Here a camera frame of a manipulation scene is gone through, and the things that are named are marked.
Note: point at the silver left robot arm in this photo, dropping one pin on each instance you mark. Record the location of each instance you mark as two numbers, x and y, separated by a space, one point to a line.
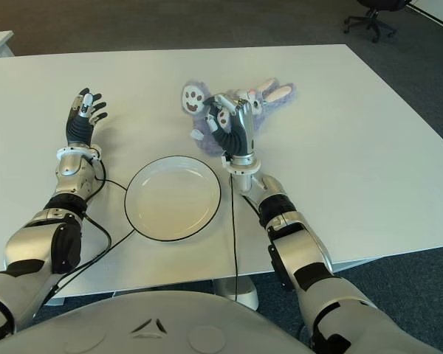
33 236

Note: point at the black office chair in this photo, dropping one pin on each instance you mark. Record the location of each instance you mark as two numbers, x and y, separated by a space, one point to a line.
373 18

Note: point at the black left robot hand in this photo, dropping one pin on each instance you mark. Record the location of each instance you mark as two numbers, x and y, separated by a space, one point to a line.
80 125

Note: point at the purple plush bunny doll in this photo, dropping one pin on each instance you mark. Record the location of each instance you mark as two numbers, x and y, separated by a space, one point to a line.
203 110

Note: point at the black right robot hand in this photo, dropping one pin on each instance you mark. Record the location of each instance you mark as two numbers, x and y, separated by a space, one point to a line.
240 136

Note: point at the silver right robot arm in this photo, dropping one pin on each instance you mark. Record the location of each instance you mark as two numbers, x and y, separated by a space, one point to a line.
310 258

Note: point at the white plate black rim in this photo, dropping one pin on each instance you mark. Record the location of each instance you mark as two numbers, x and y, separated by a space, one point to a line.
172 199

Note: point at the grey robot torso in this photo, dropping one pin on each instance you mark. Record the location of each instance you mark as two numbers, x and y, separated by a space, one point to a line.
151 332

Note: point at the grey table pedestal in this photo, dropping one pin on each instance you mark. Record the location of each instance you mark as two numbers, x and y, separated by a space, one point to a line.
236 291

